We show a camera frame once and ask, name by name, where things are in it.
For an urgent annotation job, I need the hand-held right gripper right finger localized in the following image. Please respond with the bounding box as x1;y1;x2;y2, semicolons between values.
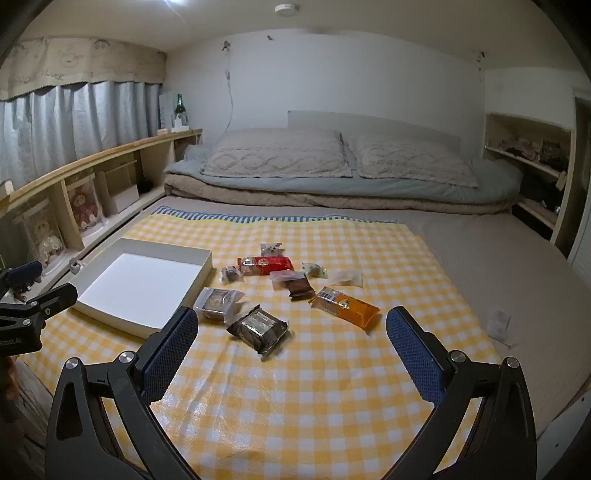
385;306;539;480

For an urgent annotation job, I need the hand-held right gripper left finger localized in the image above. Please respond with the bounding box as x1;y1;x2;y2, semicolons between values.
45;306;200;480

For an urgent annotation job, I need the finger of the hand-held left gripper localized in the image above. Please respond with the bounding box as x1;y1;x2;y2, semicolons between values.
0;261;43;296
0;283;78;324

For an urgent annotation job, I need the clear brown cake packet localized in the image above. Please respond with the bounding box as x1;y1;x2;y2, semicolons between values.
193;287;246;325

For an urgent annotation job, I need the white shallow box tray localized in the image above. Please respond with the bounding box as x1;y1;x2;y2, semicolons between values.
69;237;213;340

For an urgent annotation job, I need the orange snack packet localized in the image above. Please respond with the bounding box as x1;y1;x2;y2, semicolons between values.
308;286;382;332

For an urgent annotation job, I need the black silver snack packet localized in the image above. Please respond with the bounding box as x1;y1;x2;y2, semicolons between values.
226;305;289;356

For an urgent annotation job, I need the clear cream cookie packet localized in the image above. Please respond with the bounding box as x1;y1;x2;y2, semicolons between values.
329;270;364;289

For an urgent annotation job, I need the red snack packet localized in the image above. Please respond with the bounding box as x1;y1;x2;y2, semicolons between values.
237;255;294;277

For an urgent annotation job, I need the brown snack packet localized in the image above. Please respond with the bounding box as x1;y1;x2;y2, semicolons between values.
286;278;317;301

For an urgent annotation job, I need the white doll in clear case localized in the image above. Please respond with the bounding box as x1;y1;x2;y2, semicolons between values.
21;208;70;271

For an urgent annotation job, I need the red doll in clear case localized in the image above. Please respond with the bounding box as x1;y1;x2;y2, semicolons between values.
65;178;105;234

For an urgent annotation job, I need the yellow checked cloth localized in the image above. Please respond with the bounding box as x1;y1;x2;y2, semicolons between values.
18;213;504;480

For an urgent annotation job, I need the white storage box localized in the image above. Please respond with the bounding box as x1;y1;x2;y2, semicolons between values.
98;167;140;215

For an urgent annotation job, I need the wooden bedside shelf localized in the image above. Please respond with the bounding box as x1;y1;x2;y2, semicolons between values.
0;128;204;296

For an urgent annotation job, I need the grey curtain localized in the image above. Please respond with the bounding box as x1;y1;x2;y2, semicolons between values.
0;79;164;185

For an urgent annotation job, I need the blue striped cloth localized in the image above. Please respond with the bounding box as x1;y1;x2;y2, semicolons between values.
151;205;399;227

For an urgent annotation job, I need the beige folded blanket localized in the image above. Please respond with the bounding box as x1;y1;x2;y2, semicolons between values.
164;173;513;215

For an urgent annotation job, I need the grey blue duvet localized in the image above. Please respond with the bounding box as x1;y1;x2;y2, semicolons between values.
164;144;522;204

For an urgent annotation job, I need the beige knitted pillow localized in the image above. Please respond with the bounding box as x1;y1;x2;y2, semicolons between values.
347;134;478;188
200;128;354;178

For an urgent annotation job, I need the beige printed valance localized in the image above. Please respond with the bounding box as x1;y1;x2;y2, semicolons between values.
0;37;168;100

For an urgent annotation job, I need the green glass bottle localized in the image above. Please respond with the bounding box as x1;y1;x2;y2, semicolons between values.
173;93;191;127

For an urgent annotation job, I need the folded clothes pile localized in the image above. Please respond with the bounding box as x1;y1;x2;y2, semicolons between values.
489;131;571;169

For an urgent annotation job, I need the cream wall shelf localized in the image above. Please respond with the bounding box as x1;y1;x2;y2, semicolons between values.
480;88;591;257

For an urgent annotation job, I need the hanging wall cable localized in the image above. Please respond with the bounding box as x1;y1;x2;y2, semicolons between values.
221;41;236;134

